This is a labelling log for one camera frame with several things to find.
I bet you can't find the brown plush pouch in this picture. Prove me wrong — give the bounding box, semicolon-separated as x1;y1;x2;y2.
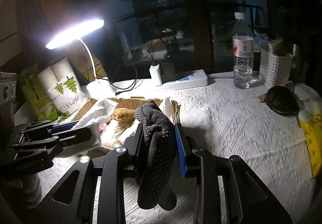
111;107;135;124

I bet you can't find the white waffle towel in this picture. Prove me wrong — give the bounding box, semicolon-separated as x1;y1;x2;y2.
71;96;181;147

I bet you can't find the grey dotted glove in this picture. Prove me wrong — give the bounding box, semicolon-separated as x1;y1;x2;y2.
135;100;177;211

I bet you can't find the bag of cotton swabs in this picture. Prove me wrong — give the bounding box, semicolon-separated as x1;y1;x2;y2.
100;120;139;149

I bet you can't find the pink plush toy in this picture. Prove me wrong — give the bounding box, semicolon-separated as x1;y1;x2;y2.
99;123;107;133

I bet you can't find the brown cardboard box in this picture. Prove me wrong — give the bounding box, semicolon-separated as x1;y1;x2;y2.
72;96;181;153

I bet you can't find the green paper cup package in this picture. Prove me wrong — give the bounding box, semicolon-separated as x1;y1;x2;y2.
18;64;60;122

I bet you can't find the paper cup sleeve package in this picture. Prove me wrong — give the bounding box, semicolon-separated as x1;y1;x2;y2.
38;57;88;117

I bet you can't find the white desk lamp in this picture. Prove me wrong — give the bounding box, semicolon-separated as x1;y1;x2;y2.
45;18;116;99

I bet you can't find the white power strip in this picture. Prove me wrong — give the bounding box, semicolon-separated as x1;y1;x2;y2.
162;69;208;90

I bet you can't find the white charger plug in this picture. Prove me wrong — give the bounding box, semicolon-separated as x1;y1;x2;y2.
149;64;163;86

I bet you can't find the black round pouch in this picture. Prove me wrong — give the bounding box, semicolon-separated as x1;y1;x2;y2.
266;86;299;116

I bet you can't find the white perforated basket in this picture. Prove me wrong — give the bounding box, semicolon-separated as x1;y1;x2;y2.
259;49;293;88

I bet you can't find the clear water bottle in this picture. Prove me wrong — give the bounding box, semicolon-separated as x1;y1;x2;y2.
232;12;254;89

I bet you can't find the yellow paper sheet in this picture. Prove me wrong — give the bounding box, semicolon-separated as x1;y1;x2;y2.
298;100;321;178

